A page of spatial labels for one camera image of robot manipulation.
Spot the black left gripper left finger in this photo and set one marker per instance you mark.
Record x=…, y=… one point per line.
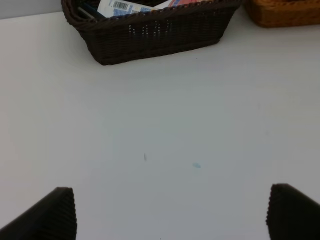
x=51, y=218

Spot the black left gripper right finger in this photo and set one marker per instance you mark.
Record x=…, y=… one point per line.
x=292, y=215

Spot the white tube blue cap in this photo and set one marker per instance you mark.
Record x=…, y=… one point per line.
x=114, y=8

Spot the pink lotion bottle white cap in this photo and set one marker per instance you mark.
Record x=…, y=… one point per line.
x=175, y=3

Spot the black felt board eraser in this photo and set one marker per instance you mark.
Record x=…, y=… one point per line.
x=88, y=11

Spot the dark brown wicker basket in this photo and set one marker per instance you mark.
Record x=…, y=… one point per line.
x=119, y=39

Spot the orange wicker basket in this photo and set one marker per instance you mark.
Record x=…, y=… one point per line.
x=283, y=13

